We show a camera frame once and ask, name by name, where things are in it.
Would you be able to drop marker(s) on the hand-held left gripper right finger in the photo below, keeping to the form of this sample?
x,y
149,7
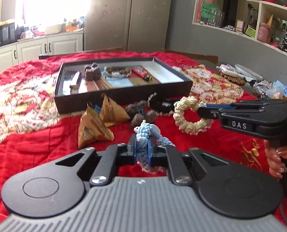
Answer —
x,y
151,153

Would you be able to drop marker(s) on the white cabinet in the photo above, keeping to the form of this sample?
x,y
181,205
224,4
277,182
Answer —
x,y
32,50

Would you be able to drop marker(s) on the white shelf unit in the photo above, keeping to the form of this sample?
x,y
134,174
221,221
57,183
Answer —
x,y
194,9

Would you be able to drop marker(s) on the person's right hand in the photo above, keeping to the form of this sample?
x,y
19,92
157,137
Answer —
x,y
275,156

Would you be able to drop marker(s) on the clear plastic bags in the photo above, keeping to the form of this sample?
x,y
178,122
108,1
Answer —
x,y
271,89

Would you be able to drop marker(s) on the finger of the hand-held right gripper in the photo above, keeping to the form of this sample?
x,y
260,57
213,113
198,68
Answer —
x,y
208,113
218,106

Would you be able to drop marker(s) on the small brown knitted shoes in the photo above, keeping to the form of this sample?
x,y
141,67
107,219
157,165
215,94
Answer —
x,y
92,72

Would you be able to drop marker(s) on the long brown bar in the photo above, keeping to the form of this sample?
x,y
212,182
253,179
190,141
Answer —
x,y
75,80

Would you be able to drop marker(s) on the silver refrigerator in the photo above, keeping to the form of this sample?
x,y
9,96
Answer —
x,y
129,14

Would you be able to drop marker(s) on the wooden chair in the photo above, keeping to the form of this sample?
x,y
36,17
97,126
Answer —
x,y
85,52

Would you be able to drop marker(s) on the taupe crochet scrunchie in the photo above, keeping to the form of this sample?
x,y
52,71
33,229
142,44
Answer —
x,y
116,70

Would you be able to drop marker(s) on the brown triangular packet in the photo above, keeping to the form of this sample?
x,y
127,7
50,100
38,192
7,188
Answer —
x,y
112,111
92,130

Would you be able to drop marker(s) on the green sign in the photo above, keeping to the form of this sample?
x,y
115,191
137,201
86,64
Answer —
x,y
208,12

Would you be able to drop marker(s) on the cream crochet scrunchie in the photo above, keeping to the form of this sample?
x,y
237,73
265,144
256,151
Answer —
x,y
179,116

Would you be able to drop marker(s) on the bright window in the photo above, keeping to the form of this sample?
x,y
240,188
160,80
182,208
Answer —
x,y
51,2

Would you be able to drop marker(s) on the fuzzy brown hair clip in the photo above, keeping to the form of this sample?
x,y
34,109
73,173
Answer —
x,y
138,118

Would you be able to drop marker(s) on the small wooden frame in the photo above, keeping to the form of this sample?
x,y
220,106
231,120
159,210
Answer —
x,y
239,26

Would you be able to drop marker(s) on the glass pitcher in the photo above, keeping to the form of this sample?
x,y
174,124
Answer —
x,y
218,17

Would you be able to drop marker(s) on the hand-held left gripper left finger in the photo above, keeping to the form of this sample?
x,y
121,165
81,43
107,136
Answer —
x,y
133,149

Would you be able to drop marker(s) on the black shallow box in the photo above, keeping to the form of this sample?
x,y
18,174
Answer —
x,y
124,96

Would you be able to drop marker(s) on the pink canister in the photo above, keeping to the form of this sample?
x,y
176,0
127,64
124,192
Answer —
x,y
262,32

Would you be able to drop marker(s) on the white container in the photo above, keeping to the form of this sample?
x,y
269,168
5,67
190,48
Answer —
x,y
53,29

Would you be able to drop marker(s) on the red printed blanket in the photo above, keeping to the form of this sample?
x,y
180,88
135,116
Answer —
x,y
37,135

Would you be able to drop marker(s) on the woven trivet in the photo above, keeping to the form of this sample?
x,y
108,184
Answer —
x,y
235,80

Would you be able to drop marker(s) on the blue binder clip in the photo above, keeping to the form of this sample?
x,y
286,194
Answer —
x,y
95,106

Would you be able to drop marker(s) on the black white scrunchie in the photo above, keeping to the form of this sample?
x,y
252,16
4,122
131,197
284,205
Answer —
x,y
158,106

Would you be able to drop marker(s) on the orange box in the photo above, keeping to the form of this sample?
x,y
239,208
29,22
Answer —
x,y
73,28

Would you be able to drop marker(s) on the cartoon fridge magnet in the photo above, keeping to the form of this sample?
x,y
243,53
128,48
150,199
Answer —
x,y
104,14

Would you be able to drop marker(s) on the yellow fringed cloth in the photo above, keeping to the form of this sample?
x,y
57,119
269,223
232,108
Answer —
x,y
2,23

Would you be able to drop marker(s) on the black microwave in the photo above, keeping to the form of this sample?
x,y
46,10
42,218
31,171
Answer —
x,y
2,36

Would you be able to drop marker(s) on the blue crochet scrunchie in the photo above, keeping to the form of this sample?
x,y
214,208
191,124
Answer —
x,y
143,147

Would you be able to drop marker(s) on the white mug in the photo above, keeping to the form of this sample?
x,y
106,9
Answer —
x,y
23,35

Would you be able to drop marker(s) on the green card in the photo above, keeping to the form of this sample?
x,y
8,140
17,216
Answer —
x,y
250,31

